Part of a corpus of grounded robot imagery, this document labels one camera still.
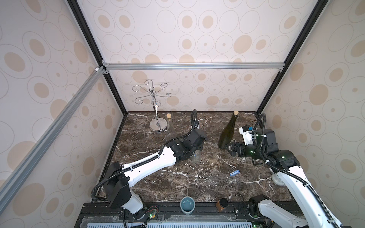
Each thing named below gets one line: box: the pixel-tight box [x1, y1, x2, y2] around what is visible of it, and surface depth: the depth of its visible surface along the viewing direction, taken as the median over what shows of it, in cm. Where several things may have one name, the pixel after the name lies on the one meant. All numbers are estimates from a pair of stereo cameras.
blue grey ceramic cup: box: [180, 196, 196, 216], surface depth 73 cm
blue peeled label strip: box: [229, 169, 241, 177], surface depth 89 cm
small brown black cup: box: [215, 197, 229, 212], surface depth 69 cm
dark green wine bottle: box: [218, 110, 240, 150], surface depth 87 cm
